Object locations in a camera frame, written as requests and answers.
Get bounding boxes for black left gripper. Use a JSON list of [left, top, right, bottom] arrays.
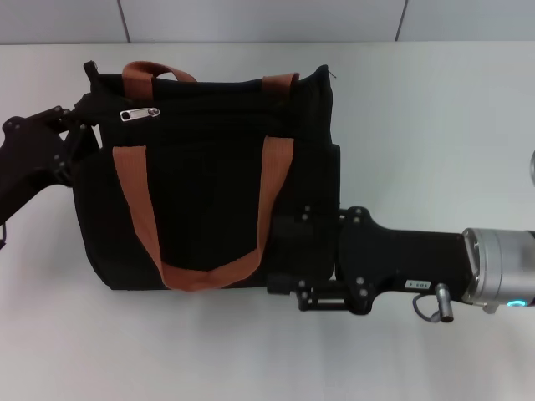
[[0, 92, 102, 230]]

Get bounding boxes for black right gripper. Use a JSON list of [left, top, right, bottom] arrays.
[[267, 204, 478, 314]]

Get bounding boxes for silver zipper pull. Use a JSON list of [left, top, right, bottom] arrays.
[[120, 106, 162, 123]]

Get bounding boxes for black food bag brown handles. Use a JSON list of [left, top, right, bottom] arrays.
[[71, 61, 342, 292]]

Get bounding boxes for right gripper cable with plugs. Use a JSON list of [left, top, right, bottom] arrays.
[[410, 282, 456, 325]]

